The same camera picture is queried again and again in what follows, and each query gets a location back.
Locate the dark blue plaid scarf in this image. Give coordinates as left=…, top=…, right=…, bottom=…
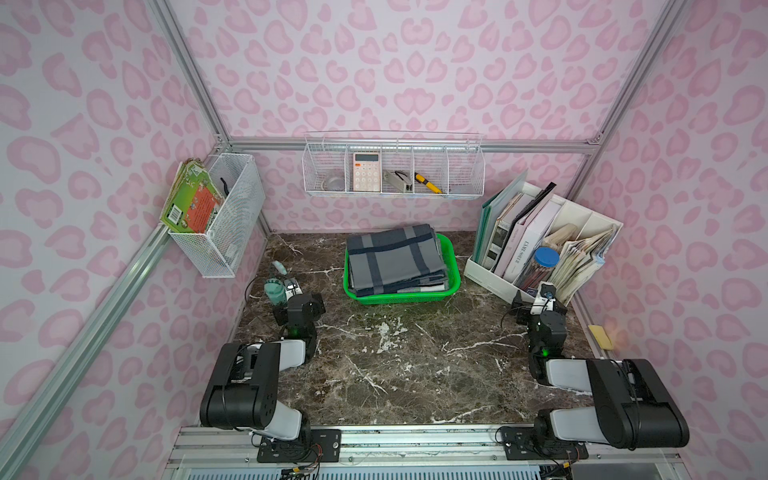
left=346, top=224, right=449, bottom=297

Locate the white file organizer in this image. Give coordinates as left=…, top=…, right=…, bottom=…
left=465, top=174, right=622, bottom=305

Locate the yellow sticky note pad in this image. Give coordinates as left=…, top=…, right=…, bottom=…
left=588, top=325, right=614, bottom=351

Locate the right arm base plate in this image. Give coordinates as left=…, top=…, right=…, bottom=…
left=494, top=426, right=589, bottom=462

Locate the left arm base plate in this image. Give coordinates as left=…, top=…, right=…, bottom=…
left=257, top=428, right=342, bottom=464

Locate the pink white calculator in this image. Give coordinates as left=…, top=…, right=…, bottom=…
left=352, top=151, right=382, bottom=193

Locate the silver stapler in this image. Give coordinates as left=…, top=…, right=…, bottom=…
left=383, top=170, right=413, bottom=193

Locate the green plastic basket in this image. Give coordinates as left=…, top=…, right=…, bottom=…
left=343, top=233, right=461, bottom=305

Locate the green binder folder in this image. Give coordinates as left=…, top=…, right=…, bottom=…
left=472, top=170, right=528, bottom=264

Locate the blue lid pencil jar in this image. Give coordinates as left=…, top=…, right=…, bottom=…
left=516, top=246, right=560, bottom=296

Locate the white wire wall shelf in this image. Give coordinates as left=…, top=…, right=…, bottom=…
left=301, top=131, right=485, bottom=199

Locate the green red booklet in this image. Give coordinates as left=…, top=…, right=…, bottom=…
left=160, top=158, right=224, bottom=234

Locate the pink white book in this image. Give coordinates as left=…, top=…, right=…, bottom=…
left=493, top=200, right=562, bottom=283

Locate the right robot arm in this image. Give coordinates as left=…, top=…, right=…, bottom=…
left=511, top=295, right=690, bottom=458

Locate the white wire side basket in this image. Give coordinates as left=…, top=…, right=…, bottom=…
left=164, top=153, right=266, bottom=279

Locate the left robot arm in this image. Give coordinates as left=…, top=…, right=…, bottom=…
left=199, top=293, right=326, bottom=446

